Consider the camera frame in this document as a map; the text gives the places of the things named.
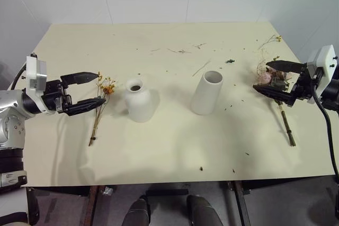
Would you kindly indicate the pale loose straw stem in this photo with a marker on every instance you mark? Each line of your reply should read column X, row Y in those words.
column 201, row 68

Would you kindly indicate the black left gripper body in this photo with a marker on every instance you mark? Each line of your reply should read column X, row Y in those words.
column 54, row 98

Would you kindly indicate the orange dried flower bunch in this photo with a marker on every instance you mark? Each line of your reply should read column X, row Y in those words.
column 108, row 89

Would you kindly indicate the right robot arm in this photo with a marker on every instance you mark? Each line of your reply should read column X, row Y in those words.
column 332, row 91

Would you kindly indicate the white cylindrical vase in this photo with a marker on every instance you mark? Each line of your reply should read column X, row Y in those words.
column 206, row 93

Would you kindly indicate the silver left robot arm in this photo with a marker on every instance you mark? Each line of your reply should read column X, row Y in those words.
column 10, row 99

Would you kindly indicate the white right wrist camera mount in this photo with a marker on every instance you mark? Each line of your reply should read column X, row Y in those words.
column 324, row 62

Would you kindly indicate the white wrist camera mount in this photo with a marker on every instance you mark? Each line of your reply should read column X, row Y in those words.
column 324, row 62
column 35, row 73

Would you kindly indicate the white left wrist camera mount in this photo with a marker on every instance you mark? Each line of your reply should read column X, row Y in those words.
column 35, row 73

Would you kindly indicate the rusty metal table leg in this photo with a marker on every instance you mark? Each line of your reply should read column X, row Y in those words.
column 239, row 202
column 90, row 204

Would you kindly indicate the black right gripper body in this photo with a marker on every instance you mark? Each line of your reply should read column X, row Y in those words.
column 303, row 88

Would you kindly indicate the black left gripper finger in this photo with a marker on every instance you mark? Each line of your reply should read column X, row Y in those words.
column 79, row 77
column 84, row 104

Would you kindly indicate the dark rounded shape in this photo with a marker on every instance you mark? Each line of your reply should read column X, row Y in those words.
column 202, row 210
column 137, row 212

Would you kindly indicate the small green leaf scrap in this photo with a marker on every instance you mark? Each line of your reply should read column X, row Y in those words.
column 230, row 61

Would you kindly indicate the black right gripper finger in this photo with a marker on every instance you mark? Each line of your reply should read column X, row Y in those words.
column 286, row 66
column 275, row 93

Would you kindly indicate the pink dried flower bunch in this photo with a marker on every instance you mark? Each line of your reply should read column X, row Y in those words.
column 266, row 77

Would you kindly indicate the dry twig scrap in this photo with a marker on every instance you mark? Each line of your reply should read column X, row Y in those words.
column 180, row 51
column 199, row 45

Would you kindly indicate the white bottle-shaped vase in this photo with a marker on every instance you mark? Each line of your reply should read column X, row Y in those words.
column 139, row 101

